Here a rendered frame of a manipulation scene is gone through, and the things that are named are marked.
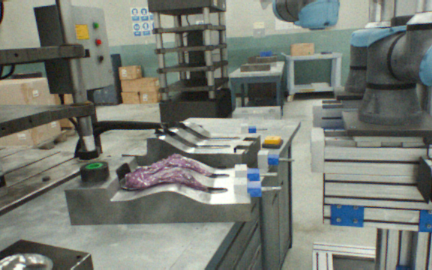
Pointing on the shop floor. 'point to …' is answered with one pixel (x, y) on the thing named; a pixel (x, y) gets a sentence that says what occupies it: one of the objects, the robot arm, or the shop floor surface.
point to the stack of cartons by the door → (138, 86)
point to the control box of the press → (97, 33)
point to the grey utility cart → (310, 85)
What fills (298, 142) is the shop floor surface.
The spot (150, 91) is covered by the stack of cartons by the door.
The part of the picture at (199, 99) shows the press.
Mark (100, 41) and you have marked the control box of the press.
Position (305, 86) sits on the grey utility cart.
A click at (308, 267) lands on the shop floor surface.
